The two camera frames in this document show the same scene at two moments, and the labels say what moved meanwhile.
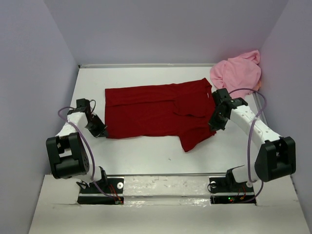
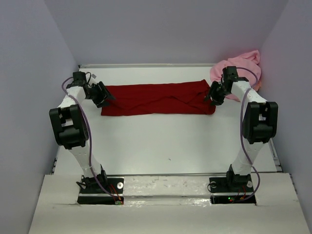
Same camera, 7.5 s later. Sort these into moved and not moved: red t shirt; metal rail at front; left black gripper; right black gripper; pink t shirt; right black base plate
Moved: left black gripper; right black gripper; red t shirt
Not moved: right black base plate; metal rail at front; pink t shirt
